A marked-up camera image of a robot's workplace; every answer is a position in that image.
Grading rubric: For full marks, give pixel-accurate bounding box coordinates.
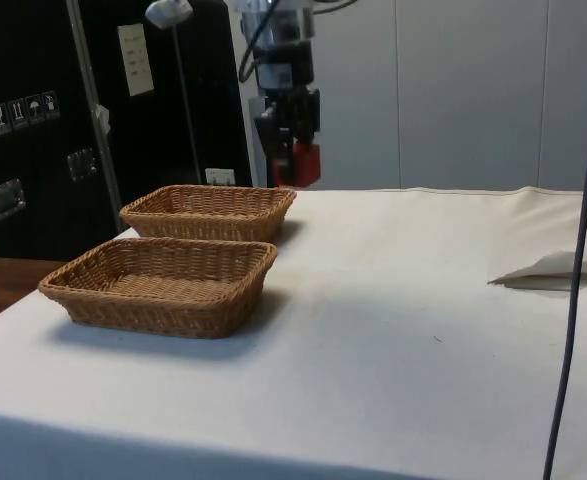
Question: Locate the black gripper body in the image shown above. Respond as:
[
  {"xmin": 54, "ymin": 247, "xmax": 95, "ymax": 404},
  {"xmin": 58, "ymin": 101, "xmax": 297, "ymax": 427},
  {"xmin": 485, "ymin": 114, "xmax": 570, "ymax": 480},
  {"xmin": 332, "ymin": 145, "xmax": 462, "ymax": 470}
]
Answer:
[{"xmin": 254, "ymin": 40, "xmax": 317, "ymax": 92}]

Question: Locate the white device on thin pole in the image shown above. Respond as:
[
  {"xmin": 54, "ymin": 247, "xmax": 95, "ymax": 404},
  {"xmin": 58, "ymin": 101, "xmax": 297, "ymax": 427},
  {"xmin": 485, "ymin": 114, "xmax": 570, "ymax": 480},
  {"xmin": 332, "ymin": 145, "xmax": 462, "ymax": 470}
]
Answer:
[{"xmin": 144, "ymin": 0, "xmax": 202, "ymax": 182}]

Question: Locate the red cube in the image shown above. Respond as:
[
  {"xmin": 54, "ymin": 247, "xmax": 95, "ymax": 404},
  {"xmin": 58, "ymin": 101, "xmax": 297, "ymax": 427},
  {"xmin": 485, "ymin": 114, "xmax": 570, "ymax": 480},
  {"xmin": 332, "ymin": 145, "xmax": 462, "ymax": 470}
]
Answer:
[{"xmin": 272, "ymin": 141, "xmax": 322, "ymax": 187}]

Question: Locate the black cabinet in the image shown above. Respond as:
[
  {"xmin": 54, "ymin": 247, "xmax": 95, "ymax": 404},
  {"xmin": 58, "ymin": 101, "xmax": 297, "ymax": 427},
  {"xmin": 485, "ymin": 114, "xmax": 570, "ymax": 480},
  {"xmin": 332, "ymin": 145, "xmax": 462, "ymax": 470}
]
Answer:
[{"xmin": 0, "ymin": 0, "xmax": 254, "ymax": 262}]

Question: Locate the pale locker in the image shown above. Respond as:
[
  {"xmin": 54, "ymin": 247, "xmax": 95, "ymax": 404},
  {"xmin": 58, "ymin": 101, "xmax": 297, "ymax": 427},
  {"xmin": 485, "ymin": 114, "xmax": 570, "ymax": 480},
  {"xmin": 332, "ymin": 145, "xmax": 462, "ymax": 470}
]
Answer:
[{"xmin": 232, "ymin": 0, "xmax": 400, "ymax": 191}]

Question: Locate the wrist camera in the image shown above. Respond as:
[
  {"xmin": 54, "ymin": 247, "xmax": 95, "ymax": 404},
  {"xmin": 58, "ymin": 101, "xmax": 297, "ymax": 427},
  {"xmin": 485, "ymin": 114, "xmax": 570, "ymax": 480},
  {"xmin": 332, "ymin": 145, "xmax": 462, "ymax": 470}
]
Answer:
[{"xmin": 240, "ymin": 7, "xmax": 317, "ymax": 49}]

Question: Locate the black cable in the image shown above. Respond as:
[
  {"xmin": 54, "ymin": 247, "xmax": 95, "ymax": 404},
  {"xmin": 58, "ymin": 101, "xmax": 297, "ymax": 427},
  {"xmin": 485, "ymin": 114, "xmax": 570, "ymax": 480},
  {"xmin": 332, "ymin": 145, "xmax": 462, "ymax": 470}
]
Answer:
[
  {"xmin": 238, "ymin": 0, "xmax": 277, "ymax": 85},
  {"xmin": 542, "ymin": 0, "xmax": 587, "ymax": 480}
]

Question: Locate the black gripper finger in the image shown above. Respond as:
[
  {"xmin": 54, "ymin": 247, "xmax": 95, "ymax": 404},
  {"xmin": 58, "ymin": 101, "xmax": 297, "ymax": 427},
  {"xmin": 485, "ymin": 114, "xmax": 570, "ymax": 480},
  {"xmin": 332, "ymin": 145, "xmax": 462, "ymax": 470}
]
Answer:
[
  {"xmin": 253, "ymin": 102, "xmax": 296, "ymax": 183},
  {"xmin": 288, "ymin": 87, "xmax": 322, "ymax": 147}
]

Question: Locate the wicker basket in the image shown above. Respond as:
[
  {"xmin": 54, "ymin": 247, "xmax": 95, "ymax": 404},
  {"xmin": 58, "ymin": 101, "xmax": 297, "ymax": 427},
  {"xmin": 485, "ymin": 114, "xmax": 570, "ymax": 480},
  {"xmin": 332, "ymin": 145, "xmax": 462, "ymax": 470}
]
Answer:
[
  {"xmin": 119, "ymin": 184, "xmax": 298, "ymax": 245},
  {"xmin": 38, "ymin": 236, "xmax": 279, "ymax": 340}
]

